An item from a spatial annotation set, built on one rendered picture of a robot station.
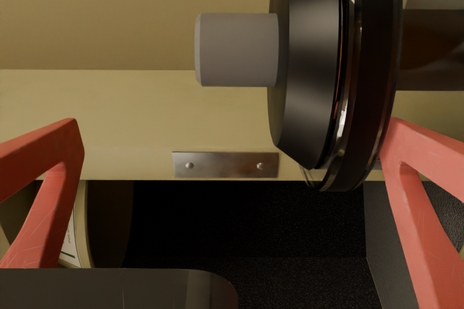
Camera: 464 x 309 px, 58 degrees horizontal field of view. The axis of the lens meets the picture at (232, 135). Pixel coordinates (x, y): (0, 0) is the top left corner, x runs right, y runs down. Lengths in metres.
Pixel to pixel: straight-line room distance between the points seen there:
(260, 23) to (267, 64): 0.01
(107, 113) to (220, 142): 0.09
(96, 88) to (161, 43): 0.37
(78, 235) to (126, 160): 0.12
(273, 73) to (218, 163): 0.14
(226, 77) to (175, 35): 0.55
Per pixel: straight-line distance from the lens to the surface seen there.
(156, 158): 0.28
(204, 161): 0.28
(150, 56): 0.73
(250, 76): 0.16
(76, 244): 0.39
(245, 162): 0.28
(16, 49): 0.79
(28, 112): 0.34
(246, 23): 0.16
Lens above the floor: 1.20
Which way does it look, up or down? level
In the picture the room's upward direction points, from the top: 90 degrees counter-clockwise
